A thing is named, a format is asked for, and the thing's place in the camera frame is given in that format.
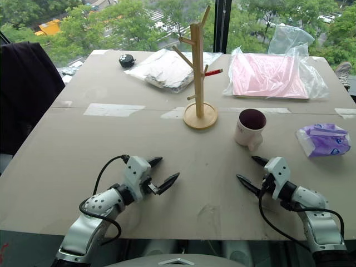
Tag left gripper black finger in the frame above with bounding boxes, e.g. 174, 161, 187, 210
157, 172, 181, 196
146, 156, 164, 170

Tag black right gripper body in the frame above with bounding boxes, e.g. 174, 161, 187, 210
260, 174, 276, 197

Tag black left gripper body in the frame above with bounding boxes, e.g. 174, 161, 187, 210
141, 174, 161, 196

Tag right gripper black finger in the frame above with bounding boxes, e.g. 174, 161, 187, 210
251, 155, 269, 168
236, 174, 263, 199

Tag white mug dark interior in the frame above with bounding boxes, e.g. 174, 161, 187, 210
233, 108, 267, 152

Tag wooden mug tree stand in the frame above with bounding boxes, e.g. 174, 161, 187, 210
171, 4, 224, 130

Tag clear tape strip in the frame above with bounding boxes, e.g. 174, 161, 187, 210
334, 107, 356, 120
218, 106, 291, 114

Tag purple tissue pack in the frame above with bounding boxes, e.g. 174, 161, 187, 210
295, 123, 352, 159

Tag silver robot torso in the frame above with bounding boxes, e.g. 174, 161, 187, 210
104, 253, 247, 267

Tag pink sheets in plastic bag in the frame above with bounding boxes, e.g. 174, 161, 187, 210
222, 46, 330, 100

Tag grey cloth in plastic bag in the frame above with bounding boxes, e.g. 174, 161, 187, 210
124, 49, 223, 95

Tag small black round object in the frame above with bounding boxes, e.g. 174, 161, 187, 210
118, 54, 136, 68

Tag grey shoe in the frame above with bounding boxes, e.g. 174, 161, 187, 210
335, 61, 353, 89

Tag empty clear plastic bag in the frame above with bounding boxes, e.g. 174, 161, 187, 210
267, 23, 315, 56

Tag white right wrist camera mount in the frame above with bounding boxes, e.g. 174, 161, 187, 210
263, 157, 291, 201

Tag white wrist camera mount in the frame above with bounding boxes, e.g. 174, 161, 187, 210
263, 157, 291, 201
122, 156, 152, 201

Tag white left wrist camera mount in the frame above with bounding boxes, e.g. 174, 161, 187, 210
122, 156, 152, 201

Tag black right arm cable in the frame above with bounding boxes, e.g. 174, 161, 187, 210
258, 177, 345, 251

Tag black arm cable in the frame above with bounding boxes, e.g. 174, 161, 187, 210
78, 154, 131, 246
258, 177, 345, 251

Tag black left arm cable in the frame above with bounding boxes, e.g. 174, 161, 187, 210
78, 154, 131, 246

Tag black window frame post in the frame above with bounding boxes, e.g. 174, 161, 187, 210
213, 0, 233, 53

